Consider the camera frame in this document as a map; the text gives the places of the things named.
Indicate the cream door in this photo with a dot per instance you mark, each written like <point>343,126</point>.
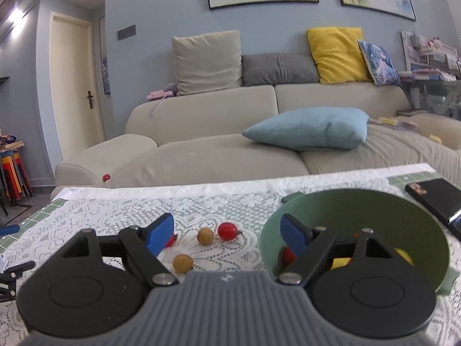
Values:
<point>72,86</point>

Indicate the blue patterned cushion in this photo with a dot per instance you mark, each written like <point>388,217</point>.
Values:
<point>380,63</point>

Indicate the cluttered side shelf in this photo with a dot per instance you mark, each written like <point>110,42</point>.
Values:
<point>432,75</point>

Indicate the pile of small books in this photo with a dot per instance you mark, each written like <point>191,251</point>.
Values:
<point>396,122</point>

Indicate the stack of coloured stools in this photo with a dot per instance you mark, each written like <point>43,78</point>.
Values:
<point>14,176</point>

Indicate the small yellow item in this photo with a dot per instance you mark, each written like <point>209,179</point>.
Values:
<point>435,138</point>

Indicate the pink flat item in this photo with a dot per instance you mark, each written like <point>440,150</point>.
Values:
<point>158,95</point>

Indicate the dark wall plate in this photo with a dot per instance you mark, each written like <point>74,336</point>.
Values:
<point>126,32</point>

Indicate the yellow cushion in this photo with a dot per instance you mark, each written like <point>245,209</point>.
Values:
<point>336,56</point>

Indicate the small purple item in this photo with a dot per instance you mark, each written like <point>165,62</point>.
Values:
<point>171,88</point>

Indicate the brown longan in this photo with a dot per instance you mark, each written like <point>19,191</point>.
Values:
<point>182,263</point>
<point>205,236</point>

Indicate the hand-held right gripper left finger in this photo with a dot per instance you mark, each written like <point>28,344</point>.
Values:
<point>158,234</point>

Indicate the narrow framed picture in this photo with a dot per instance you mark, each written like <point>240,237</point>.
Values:
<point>104,57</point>

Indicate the light blue pillow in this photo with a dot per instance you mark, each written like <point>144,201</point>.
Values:
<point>309,128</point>

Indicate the grey striped cushion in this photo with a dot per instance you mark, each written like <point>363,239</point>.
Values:
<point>281,68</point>

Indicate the green bowl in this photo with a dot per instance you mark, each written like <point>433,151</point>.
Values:
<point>360,209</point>

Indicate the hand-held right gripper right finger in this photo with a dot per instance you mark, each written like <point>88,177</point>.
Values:
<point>293,232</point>

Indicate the small red object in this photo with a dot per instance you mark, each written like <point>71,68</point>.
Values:
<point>106,178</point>

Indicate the beige sofa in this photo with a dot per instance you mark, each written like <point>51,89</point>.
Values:
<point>216,158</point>

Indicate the red cherry tomato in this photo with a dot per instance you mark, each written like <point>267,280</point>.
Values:
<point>172,240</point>
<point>227,231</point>
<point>287,260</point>

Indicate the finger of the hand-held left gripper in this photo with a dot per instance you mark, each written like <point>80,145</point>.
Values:
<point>18,269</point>
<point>9,230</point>

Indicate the yellow lemon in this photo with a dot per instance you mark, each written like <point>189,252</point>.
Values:
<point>340,263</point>
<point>405,256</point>

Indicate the beige cushion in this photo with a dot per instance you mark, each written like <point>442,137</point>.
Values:
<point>207,63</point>

